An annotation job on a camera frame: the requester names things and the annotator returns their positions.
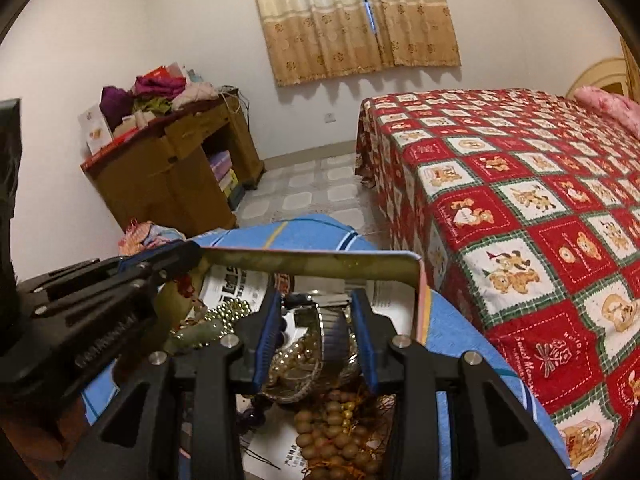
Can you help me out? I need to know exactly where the red knot cord pendant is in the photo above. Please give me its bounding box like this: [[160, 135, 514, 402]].
[[160, 273, 198, 312]]

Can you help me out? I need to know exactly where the silver wrist watch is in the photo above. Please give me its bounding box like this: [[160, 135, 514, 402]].
[[282, 290, 359, 382]]

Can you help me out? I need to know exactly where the person's left hand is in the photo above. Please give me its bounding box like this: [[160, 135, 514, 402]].
[[1, 398, 90, 479]]

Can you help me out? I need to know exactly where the white printed paper card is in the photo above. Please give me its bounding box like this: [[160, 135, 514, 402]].
[[198, 266, 418, 479]]

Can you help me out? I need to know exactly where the clothes heap on floor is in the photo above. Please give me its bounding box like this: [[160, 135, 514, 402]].
[[117, 219, 186, 257]]

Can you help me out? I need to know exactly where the pink metal tin box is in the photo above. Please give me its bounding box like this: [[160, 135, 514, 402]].
[[150, 245, 431, 480]]

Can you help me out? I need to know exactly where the white product box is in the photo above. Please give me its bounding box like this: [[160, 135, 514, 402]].
[[78, 104, 113, 155]]

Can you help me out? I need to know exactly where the brown wooden desk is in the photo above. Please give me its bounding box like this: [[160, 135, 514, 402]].
[[84, 89, 265, 237]]

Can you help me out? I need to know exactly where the red flat box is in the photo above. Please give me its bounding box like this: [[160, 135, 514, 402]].
[[80, 129, 140, 171]]

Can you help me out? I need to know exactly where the red patchwork bed quilt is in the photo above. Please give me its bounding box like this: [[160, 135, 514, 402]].
[[357, 89, 639, 477]]

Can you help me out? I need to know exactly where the pile of clothes on desk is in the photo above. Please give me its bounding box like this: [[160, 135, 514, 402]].
[[99, 63, 219, 129]]

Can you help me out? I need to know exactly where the pink pillow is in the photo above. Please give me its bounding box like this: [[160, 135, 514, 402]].
[[574, 86, 640, 138]]

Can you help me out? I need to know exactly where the cream wooden headboard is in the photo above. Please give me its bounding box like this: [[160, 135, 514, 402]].
[[566, 37, 639, 103]]

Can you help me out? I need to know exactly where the beige patterned window curtain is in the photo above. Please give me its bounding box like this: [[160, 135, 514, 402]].
[[256, 0, 461, 87]]

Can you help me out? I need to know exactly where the brown wooden bead bracelet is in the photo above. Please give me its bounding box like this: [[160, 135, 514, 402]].
[[292, 389, 392, 480]]

